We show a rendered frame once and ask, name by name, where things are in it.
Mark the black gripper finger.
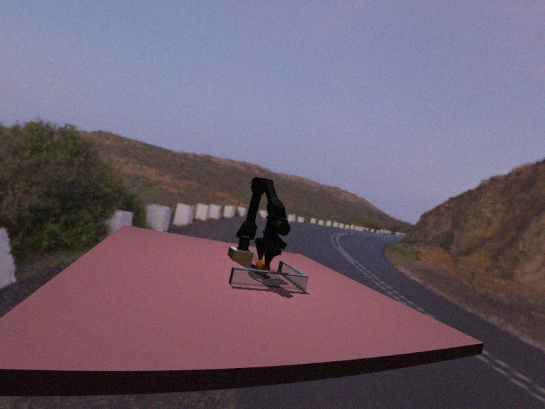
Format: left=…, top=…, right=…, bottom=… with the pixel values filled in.
left=264, top=251, right=279, bottom=267
left=256, top=244, right=266, bottom=261

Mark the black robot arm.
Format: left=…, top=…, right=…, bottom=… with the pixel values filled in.
left=236, top=177, right=291, bottom=252

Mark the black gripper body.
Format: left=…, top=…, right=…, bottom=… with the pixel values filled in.
left=255, top=229, right=282, bottom=255

